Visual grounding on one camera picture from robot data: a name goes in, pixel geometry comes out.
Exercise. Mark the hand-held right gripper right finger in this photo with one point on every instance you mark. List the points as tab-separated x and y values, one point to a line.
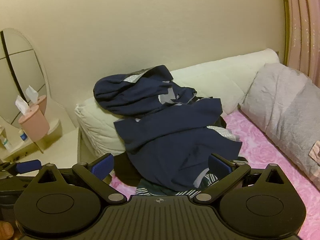
220	164

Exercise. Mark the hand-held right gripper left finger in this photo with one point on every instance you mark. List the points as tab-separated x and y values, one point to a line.
102	167

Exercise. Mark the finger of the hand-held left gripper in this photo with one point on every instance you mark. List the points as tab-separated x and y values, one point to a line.
28	166

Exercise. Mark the navy blue garment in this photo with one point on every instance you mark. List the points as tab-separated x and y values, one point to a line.
120	92
170	135

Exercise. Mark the person's left hand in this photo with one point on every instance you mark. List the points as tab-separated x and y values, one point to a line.
6	230

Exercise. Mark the black garment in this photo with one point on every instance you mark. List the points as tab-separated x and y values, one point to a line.
125	172

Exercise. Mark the small blue label bottle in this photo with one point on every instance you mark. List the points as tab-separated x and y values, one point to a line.
23	136

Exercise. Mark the white teal label bottle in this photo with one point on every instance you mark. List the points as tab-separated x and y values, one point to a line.
6	141

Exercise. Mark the white dressing table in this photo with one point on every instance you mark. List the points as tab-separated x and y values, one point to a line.
62	142

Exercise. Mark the pink tissue holder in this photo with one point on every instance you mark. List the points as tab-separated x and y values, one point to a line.
35	125

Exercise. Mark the pink floral bedsheet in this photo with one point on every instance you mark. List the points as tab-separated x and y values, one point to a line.
262	160

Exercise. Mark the striped garment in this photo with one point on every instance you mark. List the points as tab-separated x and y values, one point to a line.
150	191

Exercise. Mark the white tissue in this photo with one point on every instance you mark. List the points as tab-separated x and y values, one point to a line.
22	105

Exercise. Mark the long white pillow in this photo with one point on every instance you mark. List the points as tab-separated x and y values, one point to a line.
212	75

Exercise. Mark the oval mirror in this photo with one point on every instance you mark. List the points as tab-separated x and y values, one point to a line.
17	62

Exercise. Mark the pink curtain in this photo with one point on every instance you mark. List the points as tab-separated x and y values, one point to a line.
302	30

